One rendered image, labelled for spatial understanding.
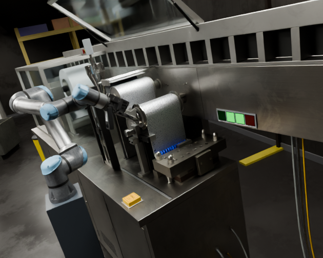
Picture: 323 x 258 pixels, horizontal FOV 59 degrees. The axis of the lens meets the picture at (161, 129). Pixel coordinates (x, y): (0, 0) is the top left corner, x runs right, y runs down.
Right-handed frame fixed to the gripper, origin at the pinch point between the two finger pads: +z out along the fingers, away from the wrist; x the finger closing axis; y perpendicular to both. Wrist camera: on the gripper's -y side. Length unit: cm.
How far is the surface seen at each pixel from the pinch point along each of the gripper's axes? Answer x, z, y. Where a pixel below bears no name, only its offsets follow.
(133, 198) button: -15.6, 6.3, -37.1
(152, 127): -4.2, 9.2, -0.5
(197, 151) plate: -22.1, 29.6, -3.9
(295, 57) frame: -69, 14, 41
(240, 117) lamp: -41, 31, 18
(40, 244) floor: 136, 31, -137
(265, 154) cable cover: 67, 224, 28
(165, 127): -4.2, 17.5, 2.7
